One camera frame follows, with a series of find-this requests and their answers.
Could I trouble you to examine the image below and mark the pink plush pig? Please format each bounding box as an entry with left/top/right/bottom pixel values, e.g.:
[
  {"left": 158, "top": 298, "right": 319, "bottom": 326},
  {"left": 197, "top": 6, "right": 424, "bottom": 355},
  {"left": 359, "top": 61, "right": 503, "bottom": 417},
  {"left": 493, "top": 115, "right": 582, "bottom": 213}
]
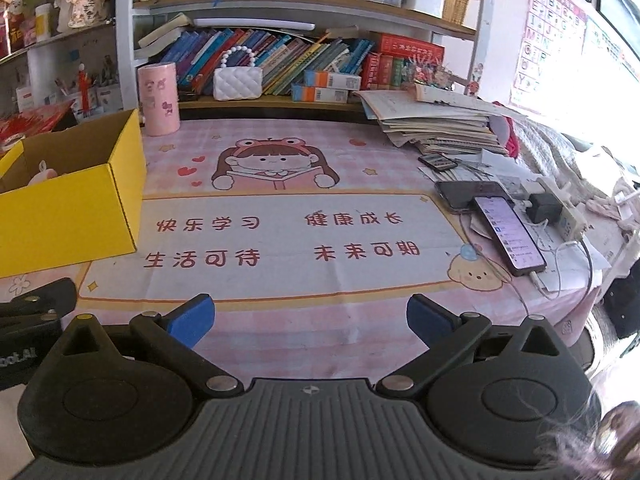
[{"left": 28, "top": 160, "right": 58, "bottom": 185}]

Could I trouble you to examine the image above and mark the smartphone with lit screen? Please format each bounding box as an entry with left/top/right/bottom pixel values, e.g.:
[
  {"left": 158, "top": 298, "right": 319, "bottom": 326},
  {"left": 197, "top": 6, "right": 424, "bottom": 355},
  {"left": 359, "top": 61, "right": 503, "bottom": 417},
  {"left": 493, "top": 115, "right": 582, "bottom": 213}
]
[{"left": 472, "top": 196, "right": 547, "bottom": 276}]

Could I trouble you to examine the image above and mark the yellow cardboard box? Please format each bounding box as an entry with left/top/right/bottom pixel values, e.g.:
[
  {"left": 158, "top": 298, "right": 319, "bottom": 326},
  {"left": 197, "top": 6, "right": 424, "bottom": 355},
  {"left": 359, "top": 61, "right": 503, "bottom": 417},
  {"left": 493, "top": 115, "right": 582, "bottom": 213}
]
[{"left": 1, "top": 110, "right": 146, "bottom": 278}]

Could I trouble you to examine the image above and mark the dark smartphone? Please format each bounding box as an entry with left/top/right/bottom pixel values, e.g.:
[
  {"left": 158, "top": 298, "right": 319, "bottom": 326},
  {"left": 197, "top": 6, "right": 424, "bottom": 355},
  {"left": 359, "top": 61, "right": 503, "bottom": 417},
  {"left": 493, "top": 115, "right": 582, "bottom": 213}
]
[{"left": 435, "top": 181, "right": 513, "bottom": 214}]

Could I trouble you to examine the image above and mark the black charger plug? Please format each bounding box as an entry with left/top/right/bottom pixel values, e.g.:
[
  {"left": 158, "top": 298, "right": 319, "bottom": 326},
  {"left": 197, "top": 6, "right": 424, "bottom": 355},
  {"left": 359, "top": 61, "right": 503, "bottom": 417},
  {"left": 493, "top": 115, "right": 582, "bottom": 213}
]
[{"left": 526, "top": 193, "right": 564, "bottom": 224}]

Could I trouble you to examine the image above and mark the white power strip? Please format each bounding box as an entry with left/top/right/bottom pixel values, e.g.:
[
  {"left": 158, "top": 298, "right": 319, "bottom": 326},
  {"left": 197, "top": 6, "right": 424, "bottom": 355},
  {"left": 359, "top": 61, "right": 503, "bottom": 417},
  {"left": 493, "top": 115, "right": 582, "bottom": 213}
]
[{"left": 536, "top": 177, "right": 588, "bottom": 242}]

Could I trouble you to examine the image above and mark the pink checkered tablecloth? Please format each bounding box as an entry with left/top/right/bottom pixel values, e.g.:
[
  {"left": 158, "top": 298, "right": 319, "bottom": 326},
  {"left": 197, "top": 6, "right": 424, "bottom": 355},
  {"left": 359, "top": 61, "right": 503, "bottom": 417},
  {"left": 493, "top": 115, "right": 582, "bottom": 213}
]
[{"left": 1, "top": 119, "right": 612, "bottom": 379}]

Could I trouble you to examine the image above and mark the black calculator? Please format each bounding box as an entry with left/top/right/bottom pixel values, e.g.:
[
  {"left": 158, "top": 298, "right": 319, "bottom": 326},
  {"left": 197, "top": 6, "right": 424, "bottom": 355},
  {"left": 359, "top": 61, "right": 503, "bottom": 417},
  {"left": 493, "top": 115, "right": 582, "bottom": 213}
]
[{"left": 418, "top": 154, "right": 458, "bottom": 172}]

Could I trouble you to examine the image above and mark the red paper sheet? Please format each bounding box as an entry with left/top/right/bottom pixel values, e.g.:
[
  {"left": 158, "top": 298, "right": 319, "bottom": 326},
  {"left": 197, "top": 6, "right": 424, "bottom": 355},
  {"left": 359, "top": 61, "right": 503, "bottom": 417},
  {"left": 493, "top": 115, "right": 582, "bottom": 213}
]
[{"left": 1, "top": 101, "right": 77, "bottom": 148}]

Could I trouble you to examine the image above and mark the stack of papers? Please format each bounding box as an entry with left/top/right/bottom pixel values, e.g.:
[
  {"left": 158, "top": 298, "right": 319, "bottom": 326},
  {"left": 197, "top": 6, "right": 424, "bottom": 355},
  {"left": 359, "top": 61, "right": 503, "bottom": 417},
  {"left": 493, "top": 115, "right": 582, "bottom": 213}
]
[{"left": 356, "top": 84, "right": 525, "bottom": 156}]

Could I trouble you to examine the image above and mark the pink cylinder container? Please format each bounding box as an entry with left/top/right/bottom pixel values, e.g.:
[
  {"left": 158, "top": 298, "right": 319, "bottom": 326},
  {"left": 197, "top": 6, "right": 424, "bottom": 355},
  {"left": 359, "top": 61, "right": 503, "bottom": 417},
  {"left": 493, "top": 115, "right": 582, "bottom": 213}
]
[{"left": 137, "top": 62, "right": 180, "bottom": 136}]

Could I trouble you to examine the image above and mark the white quilted pearl handbag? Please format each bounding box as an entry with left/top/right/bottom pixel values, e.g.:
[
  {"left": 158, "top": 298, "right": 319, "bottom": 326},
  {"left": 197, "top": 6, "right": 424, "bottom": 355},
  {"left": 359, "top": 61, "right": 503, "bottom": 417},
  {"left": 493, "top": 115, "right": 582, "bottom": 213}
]
[{"left": 213, "top": 46, "right": 262, "bottom": 101}]

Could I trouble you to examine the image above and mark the orange white box lower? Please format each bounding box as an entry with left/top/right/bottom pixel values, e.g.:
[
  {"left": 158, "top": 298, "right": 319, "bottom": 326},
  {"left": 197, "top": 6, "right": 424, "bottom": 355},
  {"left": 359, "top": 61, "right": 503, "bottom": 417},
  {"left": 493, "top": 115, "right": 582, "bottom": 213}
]
[{"left": 291, "top": 84, "right": 349, "bottom": 104}]

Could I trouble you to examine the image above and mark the orange white box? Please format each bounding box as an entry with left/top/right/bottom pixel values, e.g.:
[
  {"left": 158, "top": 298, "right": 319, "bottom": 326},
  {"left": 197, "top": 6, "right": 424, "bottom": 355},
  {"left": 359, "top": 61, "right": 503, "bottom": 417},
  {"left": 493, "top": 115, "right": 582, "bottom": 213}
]
[
  {"left": 291, "top": 84, "right": 349, "bottom": 104},
  {"left": 304, "top": 70, "right": 361, "bottom": 91}
]

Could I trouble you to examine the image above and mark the orange white box upper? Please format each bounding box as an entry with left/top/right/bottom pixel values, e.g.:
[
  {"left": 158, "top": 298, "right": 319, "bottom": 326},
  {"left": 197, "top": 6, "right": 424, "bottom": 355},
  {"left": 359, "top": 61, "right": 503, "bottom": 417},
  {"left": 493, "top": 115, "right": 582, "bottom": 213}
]
[{"left": 304, "top": 70, "right": 361, "bottom": 91}]

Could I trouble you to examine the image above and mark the red thick dictionary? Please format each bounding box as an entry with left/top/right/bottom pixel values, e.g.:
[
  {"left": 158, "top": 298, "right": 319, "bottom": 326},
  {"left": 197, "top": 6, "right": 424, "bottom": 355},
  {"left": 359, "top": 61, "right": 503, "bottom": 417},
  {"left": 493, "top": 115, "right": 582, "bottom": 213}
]
[{"left": 360, "top": 32, "right": 445, "bottom": 90}]

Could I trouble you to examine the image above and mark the white bookshelf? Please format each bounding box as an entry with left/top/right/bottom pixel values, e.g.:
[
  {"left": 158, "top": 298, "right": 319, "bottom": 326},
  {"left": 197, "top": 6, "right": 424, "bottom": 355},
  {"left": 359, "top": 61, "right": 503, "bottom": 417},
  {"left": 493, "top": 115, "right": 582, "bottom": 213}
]
[{"left": 6, "top": 0, "right": 488, "bottom": 108}]

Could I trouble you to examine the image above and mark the red gift bag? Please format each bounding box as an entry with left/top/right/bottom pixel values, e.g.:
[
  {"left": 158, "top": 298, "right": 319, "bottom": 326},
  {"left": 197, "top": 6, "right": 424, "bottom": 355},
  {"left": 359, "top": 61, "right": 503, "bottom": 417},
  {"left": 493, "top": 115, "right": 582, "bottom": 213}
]
[{"left": 2, "top": 0, "right": 25, "bottom": 54}]

